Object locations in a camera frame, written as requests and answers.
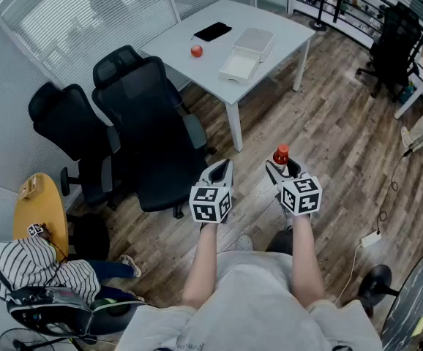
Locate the black fabric pouch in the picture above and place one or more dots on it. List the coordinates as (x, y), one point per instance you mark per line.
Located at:
(212, 31)

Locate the white box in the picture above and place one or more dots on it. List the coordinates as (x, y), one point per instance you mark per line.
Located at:
(248, 51)

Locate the person's left forearm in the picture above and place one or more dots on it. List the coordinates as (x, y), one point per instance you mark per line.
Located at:
(202, 265)

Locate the red apple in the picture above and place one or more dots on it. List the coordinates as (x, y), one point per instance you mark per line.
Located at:
(197, 51)

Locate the round wooden table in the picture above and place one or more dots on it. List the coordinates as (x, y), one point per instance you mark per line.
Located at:
(41, 214)

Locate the black office chair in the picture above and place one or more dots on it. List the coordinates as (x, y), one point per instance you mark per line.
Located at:
(69, 123)
(398, 46)
(153, 130)

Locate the yellow sticky note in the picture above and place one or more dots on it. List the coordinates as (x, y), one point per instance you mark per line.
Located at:
(421, 325)

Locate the black pedestal base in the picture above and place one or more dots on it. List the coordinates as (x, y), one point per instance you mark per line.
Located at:
(376, 285)

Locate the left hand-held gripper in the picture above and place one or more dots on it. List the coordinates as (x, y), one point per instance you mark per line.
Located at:
(207, 203)

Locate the person's grey shirt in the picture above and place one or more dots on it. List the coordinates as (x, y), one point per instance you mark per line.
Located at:
(255, 305)

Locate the person's black trousers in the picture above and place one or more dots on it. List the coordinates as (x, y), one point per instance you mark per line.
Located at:
(280, 241)

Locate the black backpack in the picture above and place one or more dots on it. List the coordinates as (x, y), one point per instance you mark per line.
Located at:
(47, 311)

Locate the black floor fan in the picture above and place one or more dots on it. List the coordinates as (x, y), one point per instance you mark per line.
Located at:
(21, 340)

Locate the white power strip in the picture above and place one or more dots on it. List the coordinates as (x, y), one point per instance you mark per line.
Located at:
(370, 239)

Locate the black marbled round table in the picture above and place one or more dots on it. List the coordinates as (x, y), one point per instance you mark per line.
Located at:
(420, 298)

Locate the red-capped bottle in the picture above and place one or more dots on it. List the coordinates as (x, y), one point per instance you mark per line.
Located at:
(281, 154)

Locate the black stanchion post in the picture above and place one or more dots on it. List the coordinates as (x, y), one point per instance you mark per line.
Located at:
(317, 25)

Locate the black round stool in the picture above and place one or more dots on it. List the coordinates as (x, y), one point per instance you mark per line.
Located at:
(89, 236)

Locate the person's right forearm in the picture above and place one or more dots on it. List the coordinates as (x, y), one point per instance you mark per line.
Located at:
(304, 258)

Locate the person's left white shoe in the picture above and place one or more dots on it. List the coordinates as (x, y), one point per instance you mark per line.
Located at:
(244, 242)

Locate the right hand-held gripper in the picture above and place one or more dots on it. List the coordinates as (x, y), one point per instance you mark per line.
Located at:
(301, 196)

